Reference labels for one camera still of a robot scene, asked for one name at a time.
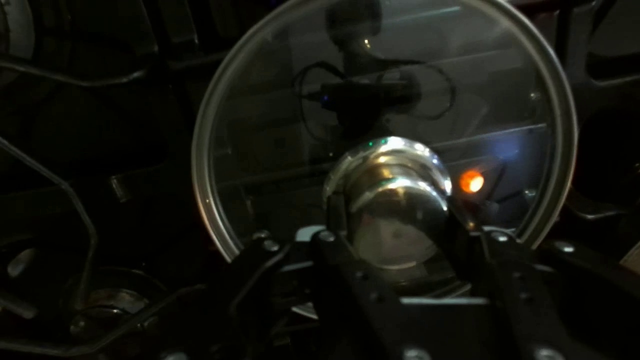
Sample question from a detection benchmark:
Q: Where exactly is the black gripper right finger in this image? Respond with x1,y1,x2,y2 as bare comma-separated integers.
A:
446,209,640,360

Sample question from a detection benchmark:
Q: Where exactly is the glass lid with steel knob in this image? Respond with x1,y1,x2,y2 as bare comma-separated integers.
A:
189,0,580,297

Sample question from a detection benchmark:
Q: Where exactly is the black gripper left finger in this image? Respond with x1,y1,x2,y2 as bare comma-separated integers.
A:
141,197,409,360

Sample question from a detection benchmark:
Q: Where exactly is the black gas stove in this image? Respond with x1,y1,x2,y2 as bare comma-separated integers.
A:
0,0,640,360

